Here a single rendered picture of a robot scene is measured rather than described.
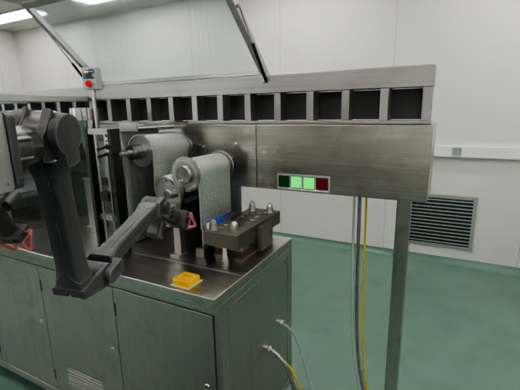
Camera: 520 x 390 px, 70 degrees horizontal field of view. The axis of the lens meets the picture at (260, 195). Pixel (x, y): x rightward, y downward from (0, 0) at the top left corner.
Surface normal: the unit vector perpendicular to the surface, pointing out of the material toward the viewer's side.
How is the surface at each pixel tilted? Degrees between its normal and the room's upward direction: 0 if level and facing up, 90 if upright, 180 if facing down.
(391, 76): 90
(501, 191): 90
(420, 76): 90
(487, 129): 90
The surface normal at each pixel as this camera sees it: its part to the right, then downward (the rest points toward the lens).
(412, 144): -0.47, 0.21
